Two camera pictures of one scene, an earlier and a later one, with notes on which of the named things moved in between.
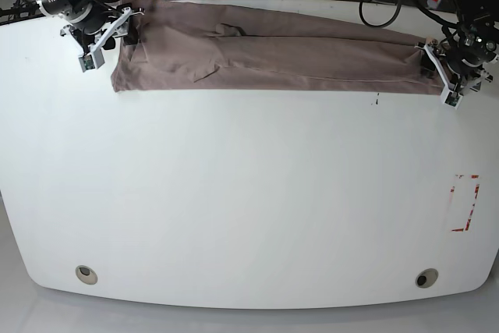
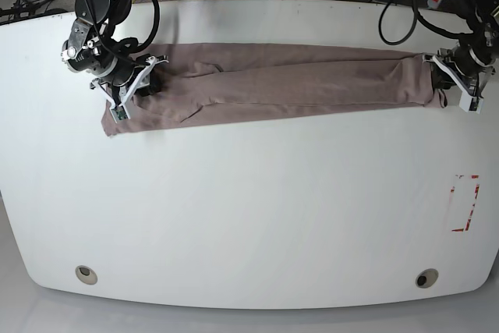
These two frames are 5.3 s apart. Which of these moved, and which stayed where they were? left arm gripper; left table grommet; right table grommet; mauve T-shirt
Moved: left arm gripper; mauve T-shirt
Stayed: right table grommet; left table grommet
